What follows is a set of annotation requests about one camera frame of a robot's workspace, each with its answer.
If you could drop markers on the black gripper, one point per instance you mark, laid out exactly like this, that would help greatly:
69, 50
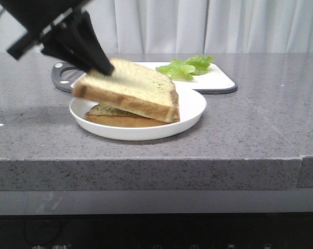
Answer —
76, 43

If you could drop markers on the toasted bread slice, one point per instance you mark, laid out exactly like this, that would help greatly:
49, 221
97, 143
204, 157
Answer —
133, 88
114, 117

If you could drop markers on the green lettuce leaf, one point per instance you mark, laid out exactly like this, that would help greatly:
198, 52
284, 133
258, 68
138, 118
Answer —
186, 70

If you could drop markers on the white pleated curtain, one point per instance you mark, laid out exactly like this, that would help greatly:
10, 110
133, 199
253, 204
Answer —
203, 26

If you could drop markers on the white round plate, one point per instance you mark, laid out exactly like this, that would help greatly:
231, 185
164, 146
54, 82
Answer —
191, 106

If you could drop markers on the black appliance front panel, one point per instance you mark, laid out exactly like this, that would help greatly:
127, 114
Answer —
241, 230

